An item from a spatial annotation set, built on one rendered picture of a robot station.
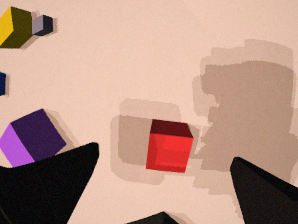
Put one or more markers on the yellow cube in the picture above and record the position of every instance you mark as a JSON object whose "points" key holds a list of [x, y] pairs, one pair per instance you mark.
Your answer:
{"points": [[15, 28]]}

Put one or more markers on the purple block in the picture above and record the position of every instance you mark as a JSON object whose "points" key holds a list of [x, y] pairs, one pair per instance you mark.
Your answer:
{"points": [[30, 138]]}

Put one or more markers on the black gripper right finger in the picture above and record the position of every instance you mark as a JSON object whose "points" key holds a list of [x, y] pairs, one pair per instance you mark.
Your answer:
{"points": [[263, 198]]}

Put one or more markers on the red block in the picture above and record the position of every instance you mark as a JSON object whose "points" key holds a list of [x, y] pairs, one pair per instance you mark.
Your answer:
{"points": [[168, 146]]}

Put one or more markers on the blue block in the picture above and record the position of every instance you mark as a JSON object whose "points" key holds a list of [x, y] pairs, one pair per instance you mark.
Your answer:
{"points": [[2, 83]]}

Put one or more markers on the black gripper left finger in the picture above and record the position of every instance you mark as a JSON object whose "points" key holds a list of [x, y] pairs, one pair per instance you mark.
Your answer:
{"points": [[47, 191]]}

